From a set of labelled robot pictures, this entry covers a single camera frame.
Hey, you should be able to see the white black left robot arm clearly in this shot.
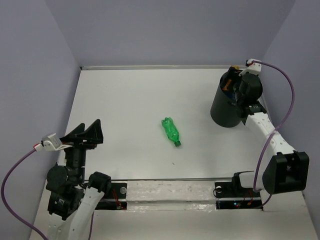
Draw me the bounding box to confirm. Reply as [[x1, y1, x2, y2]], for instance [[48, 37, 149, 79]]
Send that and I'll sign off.
[[42, 119, 112, 240]]

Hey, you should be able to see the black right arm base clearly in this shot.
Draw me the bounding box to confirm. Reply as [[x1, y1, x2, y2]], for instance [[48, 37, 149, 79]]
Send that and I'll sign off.
[[212, 172, 263, 210]]

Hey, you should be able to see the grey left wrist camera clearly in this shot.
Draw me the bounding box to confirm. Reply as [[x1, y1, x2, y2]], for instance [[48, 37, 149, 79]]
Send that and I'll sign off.
[[33, 133, 72, 152]]

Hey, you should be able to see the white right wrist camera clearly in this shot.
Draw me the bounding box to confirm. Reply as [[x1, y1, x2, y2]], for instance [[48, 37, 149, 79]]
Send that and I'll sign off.
[[239, 58, 262, 76]]

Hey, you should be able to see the orange plastic bottle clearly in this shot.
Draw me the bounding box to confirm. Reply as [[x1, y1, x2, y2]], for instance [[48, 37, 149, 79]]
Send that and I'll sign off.
[[222, 78, 235, 92]]

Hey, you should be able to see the purple camera cable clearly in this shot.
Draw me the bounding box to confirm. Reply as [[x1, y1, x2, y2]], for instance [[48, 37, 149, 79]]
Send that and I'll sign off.
[[1, 148, 96, 240], [247, 59, 296, 210]]

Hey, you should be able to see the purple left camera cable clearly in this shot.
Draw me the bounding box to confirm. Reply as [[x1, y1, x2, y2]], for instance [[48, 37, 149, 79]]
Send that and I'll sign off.
[[1, 148, 96, 240]]

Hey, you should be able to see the clear bottle blue label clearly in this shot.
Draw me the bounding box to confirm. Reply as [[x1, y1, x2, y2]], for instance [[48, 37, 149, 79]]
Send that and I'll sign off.
[[228, 92, 238, 101]]

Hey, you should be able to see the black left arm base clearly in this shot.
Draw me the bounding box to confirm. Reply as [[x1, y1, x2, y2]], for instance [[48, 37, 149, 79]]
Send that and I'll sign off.
[[95, 181, 128, 211]]

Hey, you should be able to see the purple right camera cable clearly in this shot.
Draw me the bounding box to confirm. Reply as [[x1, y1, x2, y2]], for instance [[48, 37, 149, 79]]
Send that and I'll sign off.
[[247, 59, 296, 210]]

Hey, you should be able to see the black round bin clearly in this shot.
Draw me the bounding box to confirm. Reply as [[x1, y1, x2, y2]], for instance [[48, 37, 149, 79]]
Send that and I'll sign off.
[[210, 72, 247, 128]]

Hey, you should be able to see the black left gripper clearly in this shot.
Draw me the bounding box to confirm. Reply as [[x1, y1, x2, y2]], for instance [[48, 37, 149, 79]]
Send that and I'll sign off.
[[60, 117, 105, 182]]

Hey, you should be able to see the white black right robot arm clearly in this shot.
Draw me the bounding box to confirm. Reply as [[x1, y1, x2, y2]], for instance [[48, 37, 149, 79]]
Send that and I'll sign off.
[[222, 61, 310, 196]]

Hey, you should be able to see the green plastic bottle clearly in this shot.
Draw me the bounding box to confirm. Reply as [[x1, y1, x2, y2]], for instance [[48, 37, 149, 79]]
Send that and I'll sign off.
[[161, 117, 181, 147]]

